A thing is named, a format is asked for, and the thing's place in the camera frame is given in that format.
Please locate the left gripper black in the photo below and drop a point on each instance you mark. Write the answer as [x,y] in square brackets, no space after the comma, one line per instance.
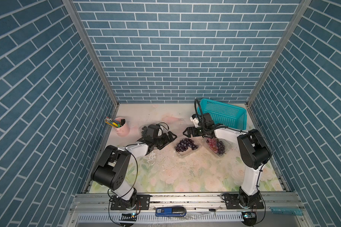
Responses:
[166,142]

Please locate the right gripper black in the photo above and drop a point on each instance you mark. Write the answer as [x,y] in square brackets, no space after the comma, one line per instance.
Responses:
[193,128]

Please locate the black grape bunch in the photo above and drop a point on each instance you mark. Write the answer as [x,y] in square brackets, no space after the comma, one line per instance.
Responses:
[185,144]

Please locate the clear clamshell container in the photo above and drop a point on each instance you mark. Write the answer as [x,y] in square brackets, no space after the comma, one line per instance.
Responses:
[228,146]
[189,151]
[146,135]

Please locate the red grape bunch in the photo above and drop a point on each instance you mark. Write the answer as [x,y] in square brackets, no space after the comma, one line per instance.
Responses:
[211,142]

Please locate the dark purple grape bunch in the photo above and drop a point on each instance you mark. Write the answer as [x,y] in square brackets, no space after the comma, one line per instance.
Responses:
[220,148]

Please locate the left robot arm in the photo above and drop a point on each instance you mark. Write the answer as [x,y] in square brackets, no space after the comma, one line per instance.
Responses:
[111,168]

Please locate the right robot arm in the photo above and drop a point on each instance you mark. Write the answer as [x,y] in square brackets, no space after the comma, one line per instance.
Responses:
[254,152]

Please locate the pink pen cup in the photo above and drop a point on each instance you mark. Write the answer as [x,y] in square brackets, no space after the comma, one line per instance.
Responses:
[123,130]

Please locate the teal plastic basket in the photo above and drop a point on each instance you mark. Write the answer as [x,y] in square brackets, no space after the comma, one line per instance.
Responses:
[226,114]

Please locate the coloured pens bundle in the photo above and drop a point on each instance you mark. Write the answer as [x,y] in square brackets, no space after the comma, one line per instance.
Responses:
[112,122]

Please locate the blue black handheld device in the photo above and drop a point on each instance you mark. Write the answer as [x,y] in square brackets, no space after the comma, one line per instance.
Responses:
[175,211]

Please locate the black marker pen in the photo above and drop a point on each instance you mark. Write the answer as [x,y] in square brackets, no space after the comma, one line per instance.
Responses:
[205,209]

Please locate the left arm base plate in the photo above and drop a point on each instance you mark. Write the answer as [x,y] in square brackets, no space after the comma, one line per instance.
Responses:
[141,201]

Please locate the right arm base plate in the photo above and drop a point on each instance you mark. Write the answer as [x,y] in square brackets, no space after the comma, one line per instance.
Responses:
[241,201]

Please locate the aluminium front rail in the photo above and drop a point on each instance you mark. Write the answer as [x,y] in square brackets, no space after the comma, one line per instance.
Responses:
[93,210]

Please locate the teal metal bracket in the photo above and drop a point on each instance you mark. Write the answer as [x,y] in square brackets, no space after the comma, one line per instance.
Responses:
[287,211]

